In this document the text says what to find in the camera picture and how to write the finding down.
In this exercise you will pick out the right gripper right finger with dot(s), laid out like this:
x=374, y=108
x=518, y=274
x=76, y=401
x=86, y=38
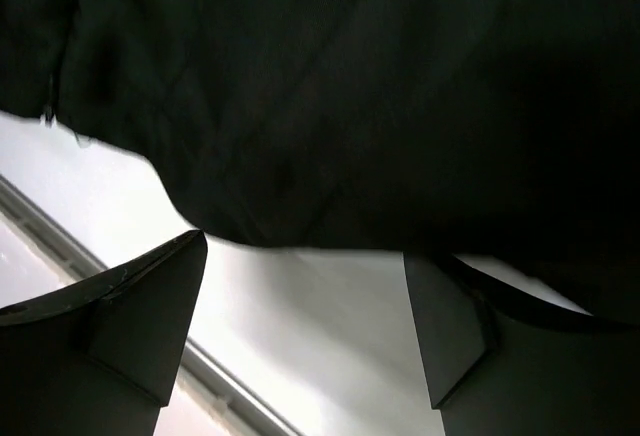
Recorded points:
x=498, y=361

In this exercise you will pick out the aluminium rail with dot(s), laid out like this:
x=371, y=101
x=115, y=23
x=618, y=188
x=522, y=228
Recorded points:
x=125, y=316

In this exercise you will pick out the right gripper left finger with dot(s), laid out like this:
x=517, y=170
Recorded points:
x=90, y=346

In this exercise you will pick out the black skirt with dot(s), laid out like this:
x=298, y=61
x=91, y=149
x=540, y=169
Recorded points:
x=506, y=128

